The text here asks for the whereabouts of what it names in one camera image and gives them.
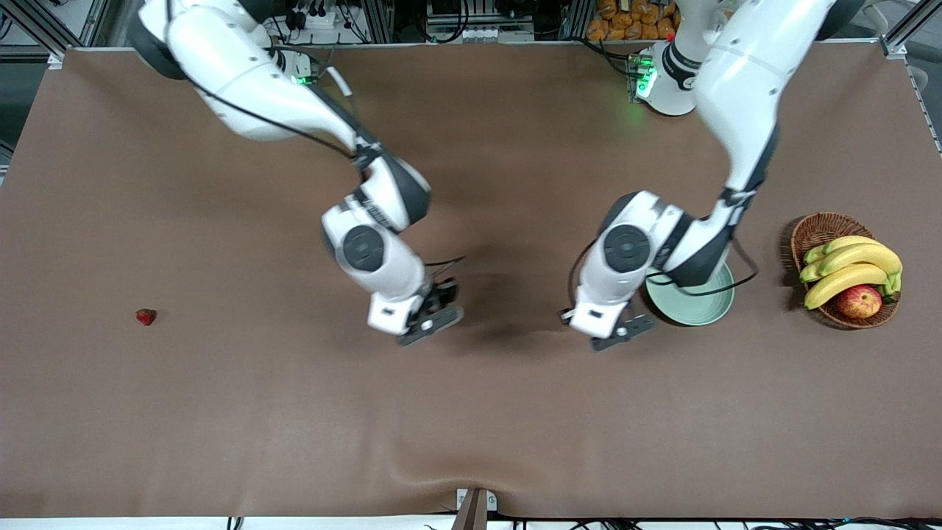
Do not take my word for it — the mint green round plate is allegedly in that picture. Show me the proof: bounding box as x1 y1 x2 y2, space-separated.
646 261 735 327

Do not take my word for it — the brown wicker basket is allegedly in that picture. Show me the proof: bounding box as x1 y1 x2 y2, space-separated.
790 212 900 330

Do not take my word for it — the yellow banana bunch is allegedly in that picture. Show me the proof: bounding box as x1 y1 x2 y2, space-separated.
799 236 904 311

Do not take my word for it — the red yellow apple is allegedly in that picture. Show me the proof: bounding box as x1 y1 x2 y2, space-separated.
836 285 883 319

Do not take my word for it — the pile of orange bread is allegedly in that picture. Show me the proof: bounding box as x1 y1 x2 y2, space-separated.
587 0 681 41

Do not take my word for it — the white power strip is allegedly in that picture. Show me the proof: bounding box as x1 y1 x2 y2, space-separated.
291 6 341 32

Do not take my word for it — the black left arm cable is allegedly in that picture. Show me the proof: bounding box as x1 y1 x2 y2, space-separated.
567 184 760 310

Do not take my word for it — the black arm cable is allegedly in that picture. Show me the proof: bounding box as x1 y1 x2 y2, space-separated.
191 66 466 284
567 184 760 310

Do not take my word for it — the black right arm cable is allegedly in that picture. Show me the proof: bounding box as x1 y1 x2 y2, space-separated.
191 66 466 284

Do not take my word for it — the metal table edge bracket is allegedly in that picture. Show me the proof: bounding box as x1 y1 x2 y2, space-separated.
455 487 498 530

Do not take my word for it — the aluminium frame rail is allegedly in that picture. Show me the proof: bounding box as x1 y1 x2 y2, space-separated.
879 0 942 60

